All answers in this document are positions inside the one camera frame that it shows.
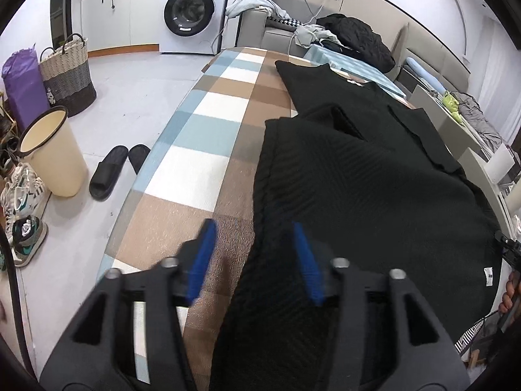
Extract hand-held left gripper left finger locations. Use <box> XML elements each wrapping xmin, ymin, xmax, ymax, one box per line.
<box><xmin>38</xmin><ymin>219</ymin><xmax>218</xmax><ymax>391</ymax></box>

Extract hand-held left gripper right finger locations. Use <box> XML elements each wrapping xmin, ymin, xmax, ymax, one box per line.
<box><xmin>293</xmin><ymin>222</ymin><xmax>473</xmax><ymax>391</ymax></box>

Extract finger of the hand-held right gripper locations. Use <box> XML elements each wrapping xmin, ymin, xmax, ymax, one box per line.
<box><xmin>494</xmin><ymin>230</ymin><xmax>521</xmax><ymax>271</ymax></box>

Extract black knit sweater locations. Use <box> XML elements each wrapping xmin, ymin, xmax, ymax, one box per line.
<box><xmin>209</xmin><ymin>60</ymin><xmax>503</xmax><ymax>391</ymax></box>

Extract person's right hand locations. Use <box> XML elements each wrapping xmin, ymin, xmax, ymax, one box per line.
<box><xmin>499</xmin><ymin>271</ymin><xmax>521</xmax><ymax>314</ymax></box>

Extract black white striped cloth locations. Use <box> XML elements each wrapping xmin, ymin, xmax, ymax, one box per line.
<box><xmin>455</xmin><ymin>320</ymin><xmax>487</xmax><ymax>363</ymax></box>

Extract plaid brown blue blanket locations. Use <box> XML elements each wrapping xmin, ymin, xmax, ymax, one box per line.
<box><xmin>95</xmin><ymin>47</ymin><xmax>405</xmax><ymax>391</ymax></box>

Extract beige low cabinet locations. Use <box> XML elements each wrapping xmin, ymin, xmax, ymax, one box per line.
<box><xmin>458</xmin><ymin>147</ymin><xmax>514</xmax><ymax>229</ymax></box>

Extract black slipper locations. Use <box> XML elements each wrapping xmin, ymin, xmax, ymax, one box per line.
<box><xmin>128</xmin><ymin>144</ymin><xmax>152</xmax><ymax>175</ymax></box>
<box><xmin>89</xmin><ymin>145</ymin><xmax>130</xmax><ymax>201</ymax></box>

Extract grey quilt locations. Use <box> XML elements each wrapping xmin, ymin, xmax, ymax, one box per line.
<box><xmin>452</xmin><ymin>92</ymin><xmax>503</xmax><ymax>155</ymax></box>

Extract yellow-green garment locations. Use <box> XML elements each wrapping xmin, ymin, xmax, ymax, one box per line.
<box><xmin>442</xmin><ymin>92</ymin><xmax>462</xmax><ymax>123</ymax></box>

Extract grey teal sneaker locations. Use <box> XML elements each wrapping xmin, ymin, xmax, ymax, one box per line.
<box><xmin>11</xmin><ymin>216</ymin><xmax>49</xmax><ymax>267</ymax></box>

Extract beige trash bin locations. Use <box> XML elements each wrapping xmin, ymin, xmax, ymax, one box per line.
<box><xmin>18</xmin><ymin>106</ymin><xmax>89</xmax><ymax>198</ymax></box>

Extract white striped sneaker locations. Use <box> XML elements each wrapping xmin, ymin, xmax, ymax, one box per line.
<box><xmin>2</xmin><ymin>163</ymin><xmax>51</xmax><ymax>218</ymax></box>

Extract light blue bolster pillow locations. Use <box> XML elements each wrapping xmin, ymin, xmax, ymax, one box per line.
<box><xmin>405</xmin><ymin>58</ymin><xmax>444</xmax><ymax>94</ymax></box>

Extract teal checked tablecloth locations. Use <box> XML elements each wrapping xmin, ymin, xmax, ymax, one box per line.
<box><xmin>304</xmin><ymin>44</ymin><xmax>408</xmax><ymax>98</ymax></box>

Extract beige padded headboard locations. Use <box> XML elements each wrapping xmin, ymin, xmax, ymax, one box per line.
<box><xmin>391</xmin><ymin>22</ymin><xmax>489</xmax><ymax>90</ymax></box>

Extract woven laundry basket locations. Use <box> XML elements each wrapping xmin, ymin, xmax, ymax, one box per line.
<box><xmin>38</xmin><ymin>33</ymin><xmax>97</xmax><ymax>118</ymax></box>

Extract pale grey garment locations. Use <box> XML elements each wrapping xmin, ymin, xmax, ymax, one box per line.
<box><xmin>294</xmin><ymin>23</ymin><xmax>338</xmax><ymax>47</ymax></box>

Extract black quilted jacket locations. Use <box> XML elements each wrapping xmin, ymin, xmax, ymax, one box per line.
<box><xmin>317</xmin><ymin>13</ymin><xmax>396</xmax><ymax>73</ymax></box>

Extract grey sofa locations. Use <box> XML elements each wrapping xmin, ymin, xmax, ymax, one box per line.
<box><xmin>236</xmin><ymin>0</ymin><xmax>310</xmax><ymax>58</ymax></box>

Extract houndstooth pillow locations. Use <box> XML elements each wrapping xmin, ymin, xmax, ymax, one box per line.
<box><xmin>266</xmin><ymin>13</ymin><xmax>304</xmax><ymax>29</ymax></box>

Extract white washing machine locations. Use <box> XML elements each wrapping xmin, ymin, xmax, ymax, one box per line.
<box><xmin>159</xmin><ymin>0</ymin><xmax>232</xmax><ymax>55</ymax></box>

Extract purple bag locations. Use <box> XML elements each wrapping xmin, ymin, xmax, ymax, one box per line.
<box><xmin>1</xmin><ymin>49</ymin><xmax>51</xmax><ymax>131</ymax></box>

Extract white cabinets with wooden counter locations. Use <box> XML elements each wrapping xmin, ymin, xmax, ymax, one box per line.
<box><xmin>79</xmin><ymin>0</ymin><xmax>163</xmax><ymax>58</ymax></box>

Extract light blue blanket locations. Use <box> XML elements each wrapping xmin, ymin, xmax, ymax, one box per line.
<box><xmin>226</xmin><ymin>0</ymin><xmax>291</xmax><ymax>23</ymax></box>

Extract black cable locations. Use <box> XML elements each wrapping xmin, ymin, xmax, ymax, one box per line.
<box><xmin>0</xmin><ymin>232</ymin><xmax>34</xmax><ymax>373</ymax></box>

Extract white charging cable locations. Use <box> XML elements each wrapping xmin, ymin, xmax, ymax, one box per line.
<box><xmin>286</xmin><ymin>0</ymin><xmax>330</xmax><ymax>58</ymax></box>

